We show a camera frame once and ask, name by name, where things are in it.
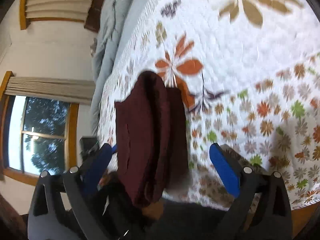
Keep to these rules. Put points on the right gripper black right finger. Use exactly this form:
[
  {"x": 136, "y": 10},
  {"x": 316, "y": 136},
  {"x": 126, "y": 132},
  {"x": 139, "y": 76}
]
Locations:
[{"x": 261, "y": 209}]

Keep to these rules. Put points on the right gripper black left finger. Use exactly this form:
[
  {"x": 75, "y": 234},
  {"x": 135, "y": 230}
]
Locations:
[{"x": 60, "y": 207}]

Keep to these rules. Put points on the maroon pants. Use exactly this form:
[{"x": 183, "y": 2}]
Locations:
[{"x": 151, "y": 139}]

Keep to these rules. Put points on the wood framed window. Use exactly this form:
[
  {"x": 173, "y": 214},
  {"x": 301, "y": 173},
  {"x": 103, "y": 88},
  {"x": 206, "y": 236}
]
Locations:
[{"x": 36, "y": 134}]

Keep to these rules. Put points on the beige window blind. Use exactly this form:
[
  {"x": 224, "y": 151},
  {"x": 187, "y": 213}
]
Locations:
[{"x": 66, "y": 90}]

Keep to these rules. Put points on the floral white quilt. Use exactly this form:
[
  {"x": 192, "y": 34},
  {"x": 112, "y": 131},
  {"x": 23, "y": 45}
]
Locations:
[{"x": 249, "y": 74}]

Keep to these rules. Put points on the dark wooden headboard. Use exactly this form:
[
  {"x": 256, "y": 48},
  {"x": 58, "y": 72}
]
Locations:
[{"x": 92, "y": 21}]

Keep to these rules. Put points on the grey blue blanket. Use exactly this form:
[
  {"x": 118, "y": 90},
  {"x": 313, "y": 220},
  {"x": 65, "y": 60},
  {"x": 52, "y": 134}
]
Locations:
[{"x": 112, "y": 17}]

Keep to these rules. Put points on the light blue bed sheet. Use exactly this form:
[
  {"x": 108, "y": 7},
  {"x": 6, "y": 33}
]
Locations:
[{"x": 130, "y": 23}]

